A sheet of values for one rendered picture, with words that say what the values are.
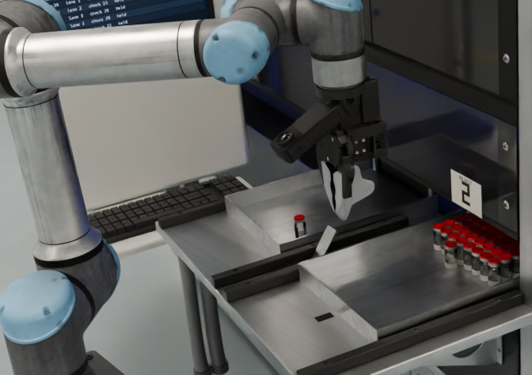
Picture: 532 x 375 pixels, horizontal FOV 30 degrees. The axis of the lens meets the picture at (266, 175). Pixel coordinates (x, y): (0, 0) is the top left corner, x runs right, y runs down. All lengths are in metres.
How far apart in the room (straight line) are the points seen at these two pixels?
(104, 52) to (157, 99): 0.97
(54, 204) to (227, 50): 0.49
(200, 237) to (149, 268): 1.81
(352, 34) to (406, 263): 0.55
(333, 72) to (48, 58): 0.38
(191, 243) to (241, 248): 0.11
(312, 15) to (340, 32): 0.04
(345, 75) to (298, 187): 0.74
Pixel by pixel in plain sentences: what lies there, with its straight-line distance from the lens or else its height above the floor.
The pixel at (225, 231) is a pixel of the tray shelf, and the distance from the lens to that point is 1.95.
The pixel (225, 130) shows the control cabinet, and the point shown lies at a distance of 2.37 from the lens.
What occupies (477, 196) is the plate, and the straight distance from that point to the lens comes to 1.67.
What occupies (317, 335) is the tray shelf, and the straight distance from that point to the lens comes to 1.60.
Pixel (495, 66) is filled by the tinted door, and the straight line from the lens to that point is 1.56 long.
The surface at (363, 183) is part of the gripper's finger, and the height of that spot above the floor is 1.14.
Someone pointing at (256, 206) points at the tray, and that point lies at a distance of 2.03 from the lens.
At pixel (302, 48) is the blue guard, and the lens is 2.13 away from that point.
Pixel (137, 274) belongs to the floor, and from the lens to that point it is 3.72.
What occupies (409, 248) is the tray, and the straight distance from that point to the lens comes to 1.82.
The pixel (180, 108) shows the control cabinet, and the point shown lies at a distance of 2.31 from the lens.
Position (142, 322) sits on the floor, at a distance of 3.42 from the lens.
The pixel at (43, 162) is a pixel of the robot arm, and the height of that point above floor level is 1.19.
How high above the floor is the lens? 1.75
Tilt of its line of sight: 24 degrees down
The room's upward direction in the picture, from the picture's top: 7 degrees counter-clockwise
